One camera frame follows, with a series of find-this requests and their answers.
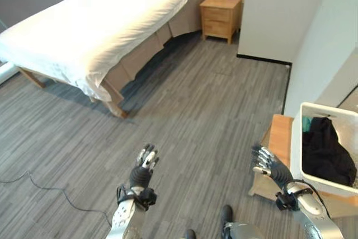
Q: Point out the white laundry basket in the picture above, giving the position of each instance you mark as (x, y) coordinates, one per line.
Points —
(321, 178)

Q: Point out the wooden nightstand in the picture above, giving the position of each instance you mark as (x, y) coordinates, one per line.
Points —
(221, 16)

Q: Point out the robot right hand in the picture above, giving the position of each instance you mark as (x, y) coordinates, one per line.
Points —
(275, 168)

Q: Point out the robot right silver arm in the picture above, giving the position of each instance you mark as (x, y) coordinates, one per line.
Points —
(310, 211)

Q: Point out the robot dark foot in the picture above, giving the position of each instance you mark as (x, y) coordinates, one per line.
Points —
(190, 234)
(226, 216)

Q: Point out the robot silver leg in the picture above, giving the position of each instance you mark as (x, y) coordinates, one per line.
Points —
(243, 230)

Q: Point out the teal cloth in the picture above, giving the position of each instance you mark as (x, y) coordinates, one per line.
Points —
(306, 124)

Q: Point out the black garment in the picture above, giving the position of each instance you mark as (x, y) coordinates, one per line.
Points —
(325, 155)

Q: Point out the white duvet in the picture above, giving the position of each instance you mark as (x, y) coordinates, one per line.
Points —
(84, 32)

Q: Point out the beige bed skirt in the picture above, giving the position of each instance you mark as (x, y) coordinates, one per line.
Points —
(140, 62)

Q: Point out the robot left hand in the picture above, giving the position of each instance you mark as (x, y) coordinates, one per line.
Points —
(141, 174)

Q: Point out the wooden bed frame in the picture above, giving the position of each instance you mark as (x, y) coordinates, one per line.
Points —
(33, 79)

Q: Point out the robot left silver arm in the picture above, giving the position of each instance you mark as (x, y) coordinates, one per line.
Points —
(128, 213)

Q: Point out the low wooden stool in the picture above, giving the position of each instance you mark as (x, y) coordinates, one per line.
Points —
(275, 149)

